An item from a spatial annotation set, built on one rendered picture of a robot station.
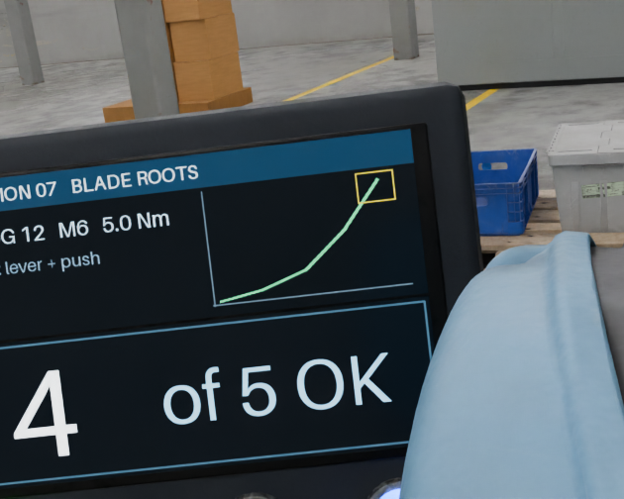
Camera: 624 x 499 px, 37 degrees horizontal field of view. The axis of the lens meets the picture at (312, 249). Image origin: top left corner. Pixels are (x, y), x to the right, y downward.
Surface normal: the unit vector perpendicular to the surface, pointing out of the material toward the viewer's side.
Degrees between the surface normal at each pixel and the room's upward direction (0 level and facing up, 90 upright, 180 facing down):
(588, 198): 95
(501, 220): 90
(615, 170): 95
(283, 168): 75
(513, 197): 90
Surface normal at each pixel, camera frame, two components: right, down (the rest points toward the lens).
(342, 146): -0.04, 0.05
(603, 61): -0.43, 0.32
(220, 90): 0.90, 0.02
